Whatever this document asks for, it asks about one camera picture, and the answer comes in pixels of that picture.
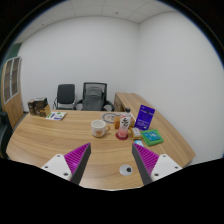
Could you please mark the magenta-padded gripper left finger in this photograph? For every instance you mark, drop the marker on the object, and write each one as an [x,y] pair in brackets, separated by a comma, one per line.
[60,165]

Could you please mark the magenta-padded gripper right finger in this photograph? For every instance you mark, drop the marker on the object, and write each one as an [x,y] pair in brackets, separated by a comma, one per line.
[163,165]

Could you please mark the flat green box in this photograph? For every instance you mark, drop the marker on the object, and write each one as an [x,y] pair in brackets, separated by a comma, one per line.
[152,137]

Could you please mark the small blue packet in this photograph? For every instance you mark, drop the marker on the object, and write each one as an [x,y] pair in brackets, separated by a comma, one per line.
[139,143]

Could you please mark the white round desk grommet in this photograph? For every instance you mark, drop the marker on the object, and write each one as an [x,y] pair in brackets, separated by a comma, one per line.
[125,170]

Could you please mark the small tan box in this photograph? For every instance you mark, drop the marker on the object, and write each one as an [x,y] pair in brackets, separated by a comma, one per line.
[136,133]

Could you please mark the white green leaflet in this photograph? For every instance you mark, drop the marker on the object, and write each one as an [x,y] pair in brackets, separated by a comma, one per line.
[56,116]

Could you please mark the purple card box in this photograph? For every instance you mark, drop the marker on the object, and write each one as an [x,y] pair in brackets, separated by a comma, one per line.
[145,117]

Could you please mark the white patterned mug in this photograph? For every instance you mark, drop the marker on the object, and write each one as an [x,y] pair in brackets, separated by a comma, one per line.
[98,128]

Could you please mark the flat round red coaster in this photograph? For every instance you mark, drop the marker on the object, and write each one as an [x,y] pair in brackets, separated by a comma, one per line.
[117,136]

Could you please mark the small orange box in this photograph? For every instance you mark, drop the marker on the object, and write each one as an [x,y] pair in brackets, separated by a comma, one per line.
[116,123]

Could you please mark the black armchair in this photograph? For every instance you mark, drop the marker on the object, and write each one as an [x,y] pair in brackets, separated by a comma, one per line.
[4,133]

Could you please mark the round grey patterned disc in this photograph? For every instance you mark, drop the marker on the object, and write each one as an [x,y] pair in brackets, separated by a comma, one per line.
[108,117]

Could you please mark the wooden side desk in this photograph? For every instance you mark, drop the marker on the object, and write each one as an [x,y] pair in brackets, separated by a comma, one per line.
[128,99]

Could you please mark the black mesh office chair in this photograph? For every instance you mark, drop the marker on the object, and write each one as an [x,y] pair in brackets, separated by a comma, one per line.
[93,98]

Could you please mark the wooden shelf cabinet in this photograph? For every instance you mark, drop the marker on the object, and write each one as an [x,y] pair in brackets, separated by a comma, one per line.
[13,106]

